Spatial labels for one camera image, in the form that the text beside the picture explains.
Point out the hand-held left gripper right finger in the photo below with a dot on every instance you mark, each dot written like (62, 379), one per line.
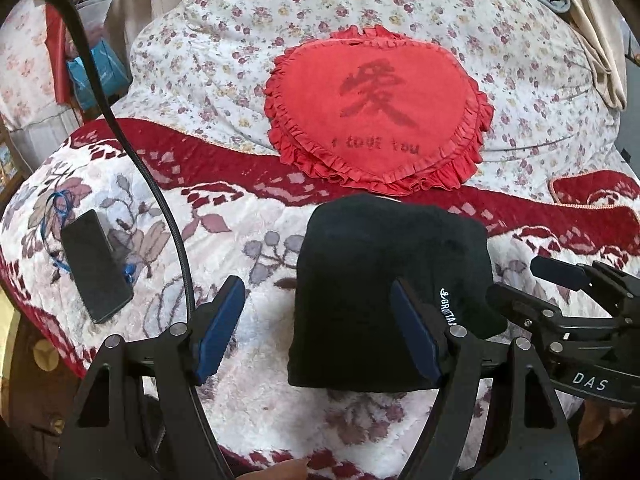
(415, 335)

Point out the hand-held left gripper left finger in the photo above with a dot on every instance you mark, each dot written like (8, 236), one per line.
(220, 330)

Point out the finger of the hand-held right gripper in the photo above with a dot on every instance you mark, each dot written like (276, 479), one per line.
(560, 272)
(520, 307)

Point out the black pants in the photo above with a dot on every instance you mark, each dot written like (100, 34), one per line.
(360, 270)

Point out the person's left hand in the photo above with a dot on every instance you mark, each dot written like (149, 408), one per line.
(280, 470)

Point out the red and white floral blanket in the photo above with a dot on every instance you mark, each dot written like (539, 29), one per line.
(240, 230)

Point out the black smartphone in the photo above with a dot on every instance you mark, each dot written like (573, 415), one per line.
(95, 265)

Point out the red heart-shaped pillow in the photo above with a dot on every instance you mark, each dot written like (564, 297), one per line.
(380, 125)

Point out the beige cloth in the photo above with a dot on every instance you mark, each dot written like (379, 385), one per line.
(600, 35)

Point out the floral quilt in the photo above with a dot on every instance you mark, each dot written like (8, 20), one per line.
(210, 60)

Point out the colourful printed box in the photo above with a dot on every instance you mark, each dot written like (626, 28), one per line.
(9, 160)

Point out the blue bag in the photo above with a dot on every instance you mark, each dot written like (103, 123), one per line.
(100, 75)

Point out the red cloth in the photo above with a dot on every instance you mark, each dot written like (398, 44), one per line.
(57, 60)

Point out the floral cushion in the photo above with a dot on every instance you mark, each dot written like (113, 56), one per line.
(25, 60)

